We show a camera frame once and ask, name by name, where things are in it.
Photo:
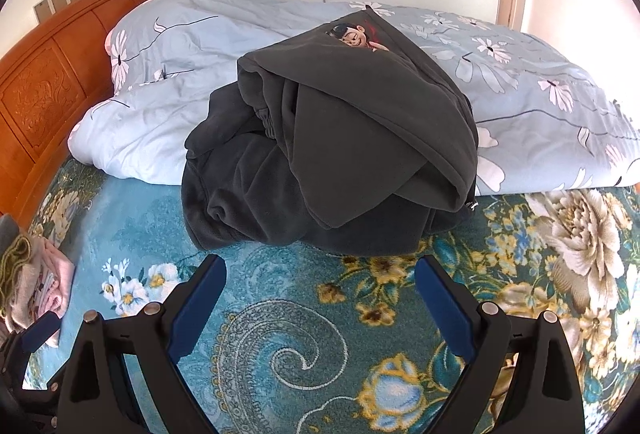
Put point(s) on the light blue floral duvet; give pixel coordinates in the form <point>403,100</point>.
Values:
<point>200,64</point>

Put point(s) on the orange wooden headboard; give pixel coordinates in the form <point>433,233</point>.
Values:
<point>45,99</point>

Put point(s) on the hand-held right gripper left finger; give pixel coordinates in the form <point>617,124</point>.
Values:
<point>200,309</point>

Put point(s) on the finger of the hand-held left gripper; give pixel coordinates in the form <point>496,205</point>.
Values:
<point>41,331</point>

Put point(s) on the dark grey cartoon print hoodie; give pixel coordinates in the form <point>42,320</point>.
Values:
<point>350,139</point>

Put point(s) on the teal floral bed sheet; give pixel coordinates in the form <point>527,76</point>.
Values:
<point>310,314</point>

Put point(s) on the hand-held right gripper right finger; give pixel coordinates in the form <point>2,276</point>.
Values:
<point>445,314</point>

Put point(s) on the pink folded cloth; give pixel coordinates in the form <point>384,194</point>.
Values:
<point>57,271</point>

